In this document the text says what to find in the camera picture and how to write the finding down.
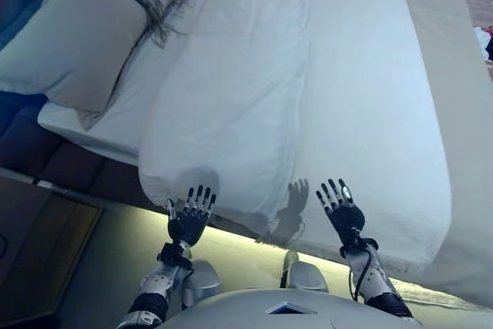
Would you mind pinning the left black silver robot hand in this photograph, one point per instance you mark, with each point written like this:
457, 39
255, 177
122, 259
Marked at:
188, 225

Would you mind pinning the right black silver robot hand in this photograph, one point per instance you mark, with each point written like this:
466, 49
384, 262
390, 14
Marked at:
348, 217

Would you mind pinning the white duvet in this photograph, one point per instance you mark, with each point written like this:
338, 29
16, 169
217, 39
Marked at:
308, 94

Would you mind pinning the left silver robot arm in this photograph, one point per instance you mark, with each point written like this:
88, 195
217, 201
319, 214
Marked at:
158, 286

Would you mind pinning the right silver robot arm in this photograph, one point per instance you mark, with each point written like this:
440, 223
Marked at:
375, 283

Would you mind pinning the white bed sheet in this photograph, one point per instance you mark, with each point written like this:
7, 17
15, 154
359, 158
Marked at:
115, 125

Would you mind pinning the beige bed runner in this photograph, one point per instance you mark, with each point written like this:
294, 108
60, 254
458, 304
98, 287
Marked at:
443, 55

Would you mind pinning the right silver robot leg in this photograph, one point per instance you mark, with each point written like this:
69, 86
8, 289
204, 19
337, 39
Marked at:
308, 277

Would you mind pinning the silver robot torso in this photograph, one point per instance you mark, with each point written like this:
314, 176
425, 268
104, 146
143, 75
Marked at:
289, 309

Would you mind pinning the white textured fringed throw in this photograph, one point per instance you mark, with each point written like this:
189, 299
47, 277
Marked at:
443, 294

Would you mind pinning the wooden nightstand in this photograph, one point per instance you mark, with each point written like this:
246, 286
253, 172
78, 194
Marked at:
50, 252

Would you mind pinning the large beige pillow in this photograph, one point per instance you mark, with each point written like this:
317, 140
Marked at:
77, 44

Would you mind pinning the pile of clothes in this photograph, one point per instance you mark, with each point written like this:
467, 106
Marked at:
486, 42

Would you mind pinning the brown upholstered bed frame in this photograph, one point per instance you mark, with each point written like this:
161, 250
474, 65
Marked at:
77, 167

